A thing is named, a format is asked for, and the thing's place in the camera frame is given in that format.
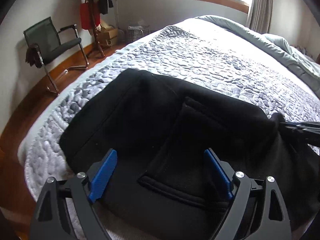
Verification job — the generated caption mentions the black pants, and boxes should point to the black pants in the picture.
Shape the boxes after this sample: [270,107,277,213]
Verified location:
[59,68,320,237]

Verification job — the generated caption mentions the wicker basket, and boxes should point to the wicker basket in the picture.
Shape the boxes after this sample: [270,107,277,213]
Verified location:
[125,24,151,45]

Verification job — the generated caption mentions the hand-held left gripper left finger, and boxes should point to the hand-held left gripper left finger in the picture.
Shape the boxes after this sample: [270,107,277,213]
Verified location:
[29,149,118,240]

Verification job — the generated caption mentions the cardboard boxes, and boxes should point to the cardboard boxes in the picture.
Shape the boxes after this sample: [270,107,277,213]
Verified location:
[96,20,119,47]

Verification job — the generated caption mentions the pale green duvet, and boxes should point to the pale green duvet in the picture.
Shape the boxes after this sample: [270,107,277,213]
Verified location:
[194,15,320,91]

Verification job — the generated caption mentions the wooden coat rack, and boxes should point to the wooden coat rack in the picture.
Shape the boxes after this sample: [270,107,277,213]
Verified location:
[84,0,106,58]

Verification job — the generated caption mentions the black mesh chair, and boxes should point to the black mesh chair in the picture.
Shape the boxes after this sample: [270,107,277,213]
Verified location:
[23,16,90,96]

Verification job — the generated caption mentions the beige curtain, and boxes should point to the beige curtain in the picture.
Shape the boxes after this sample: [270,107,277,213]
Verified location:
[246,0,273,34]

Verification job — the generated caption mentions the red tote bag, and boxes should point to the red tote bag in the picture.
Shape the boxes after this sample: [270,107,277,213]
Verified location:
[79,0,101,30]

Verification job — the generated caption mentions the dark gloves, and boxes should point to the dark gloves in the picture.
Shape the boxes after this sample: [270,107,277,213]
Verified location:
[25,45,42,69]

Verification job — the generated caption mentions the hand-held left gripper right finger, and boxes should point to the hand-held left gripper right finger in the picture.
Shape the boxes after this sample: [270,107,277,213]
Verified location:
[203,148,292,240]

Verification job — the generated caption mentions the bed with grey quilt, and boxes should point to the bed with grey quilt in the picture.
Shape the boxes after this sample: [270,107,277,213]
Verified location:
[17,18,320,240]

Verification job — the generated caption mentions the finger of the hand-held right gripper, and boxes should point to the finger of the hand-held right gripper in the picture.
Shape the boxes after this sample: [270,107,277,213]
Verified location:
[278,121,320,146]

